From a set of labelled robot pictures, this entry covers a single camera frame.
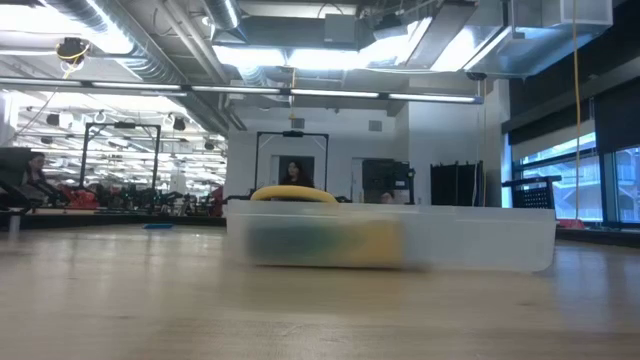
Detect yellow green crayon box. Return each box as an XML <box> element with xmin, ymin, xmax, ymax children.
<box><xmin>245</xmin><ymin>218</ymin><xmax>405</xmax><ymax>267</ymax></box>

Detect black equipment cabinet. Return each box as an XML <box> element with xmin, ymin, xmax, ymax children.
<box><xmin>361</xmin><ymin>158</ymin><xmax>417</xmax><ymax>205</ymax></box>

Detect long linear ceiling light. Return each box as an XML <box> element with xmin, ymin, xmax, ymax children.
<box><xmin>0</xmin><ymin>77</ymin><xmax>485</xmax><ymax>105</ymax></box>

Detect black folding panels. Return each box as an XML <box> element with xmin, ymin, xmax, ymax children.
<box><xmin>429</xmin><ymin>160</ymin><xmax>485</xmax><ymax>208</ymax></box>

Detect clear plastic case base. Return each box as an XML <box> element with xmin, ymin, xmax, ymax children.
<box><xmin>224</xmin><ymin>198</ymin><xmax>557</xmax><ymax>274</ymax></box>

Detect black perforated rack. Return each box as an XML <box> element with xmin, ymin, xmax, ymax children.
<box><xmin>501</xmin><ymin>174</ymin><xmax>563</xmax><ymax>209</ymax></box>

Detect red equipment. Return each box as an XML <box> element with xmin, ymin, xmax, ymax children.
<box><xmin>62</xmin><ymin>184</ymin><xmax>101</xmax><ymax>210</ymax></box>

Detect black monitor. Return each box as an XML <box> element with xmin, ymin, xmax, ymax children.
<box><xmin>0</xmin><ymin>146</ymin><xmax>34</xmax><ymax>214</ymax></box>

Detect black robot station frame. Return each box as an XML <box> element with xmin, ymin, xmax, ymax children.
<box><xmin>78</xmin><ymin>122</ymin><xmax>162</xmax><ymax>204</ymax></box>
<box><xmin>253</xmin><ymin>130</ymin><xmax>330</xmax><ymax>201</ymax></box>

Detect silver ventilation duct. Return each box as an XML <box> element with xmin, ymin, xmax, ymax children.
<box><xmin>429</xmin><ymin>0</ymin><xmax>614</xmax><ymax>77</ymax></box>

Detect yellow ceiling cord reel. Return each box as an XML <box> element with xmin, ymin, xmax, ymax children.
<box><xmin>54</xmin><ymin>37</ymin><xmax>92</xmax><ymax>81</ymax></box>

